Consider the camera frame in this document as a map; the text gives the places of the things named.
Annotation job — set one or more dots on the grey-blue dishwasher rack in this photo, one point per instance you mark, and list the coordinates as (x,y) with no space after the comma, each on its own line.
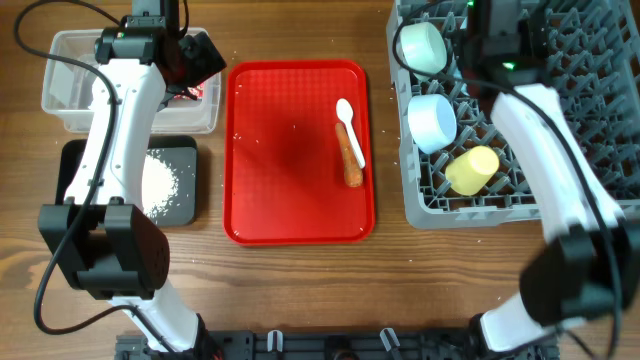
(593,63)

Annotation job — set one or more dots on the white plastic spoon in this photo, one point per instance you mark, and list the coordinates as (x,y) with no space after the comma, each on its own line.
(345,114)

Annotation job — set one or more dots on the red plastic tray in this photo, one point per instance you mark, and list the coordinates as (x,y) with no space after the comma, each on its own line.
(283,170)

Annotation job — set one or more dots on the orange carrot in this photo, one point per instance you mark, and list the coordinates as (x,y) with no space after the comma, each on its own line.
(353,174)

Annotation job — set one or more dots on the red snack wrapper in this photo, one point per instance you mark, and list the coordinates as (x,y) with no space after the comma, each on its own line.
(191,93)

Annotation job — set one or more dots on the black tray bin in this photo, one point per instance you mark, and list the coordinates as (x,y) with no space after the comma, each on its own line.
(180,153)

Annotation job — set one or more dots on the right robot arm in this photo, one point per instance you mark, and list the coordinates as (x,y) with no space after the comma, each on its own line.
(521,110)

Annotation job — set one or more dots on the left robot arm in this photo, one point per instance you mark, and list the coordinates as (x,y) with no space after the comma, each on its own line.
(98,235)

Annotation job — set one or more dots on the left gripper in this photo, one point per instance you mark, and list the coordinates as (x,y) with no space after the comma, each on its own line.
(207,59)

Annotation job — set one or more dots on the yellow plastic cup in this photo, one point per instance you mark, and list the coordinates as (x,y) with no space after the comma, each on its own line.
(471,171)

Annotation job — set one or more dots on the clear plastic bin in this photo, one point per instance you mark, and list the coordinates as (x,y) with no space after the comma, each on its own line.
(67,91)

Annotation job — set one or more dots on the white rice pile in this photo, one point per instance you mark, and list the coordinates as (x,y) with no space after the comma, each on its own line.
(159,187)

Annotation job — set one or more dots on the light blue small bowl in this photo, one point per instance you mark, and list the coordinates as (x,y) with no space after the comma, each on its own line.
(432,122)

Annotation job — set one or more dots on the green bowl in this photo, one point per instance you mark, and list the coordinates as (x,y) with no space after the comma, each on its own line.
(423,47)

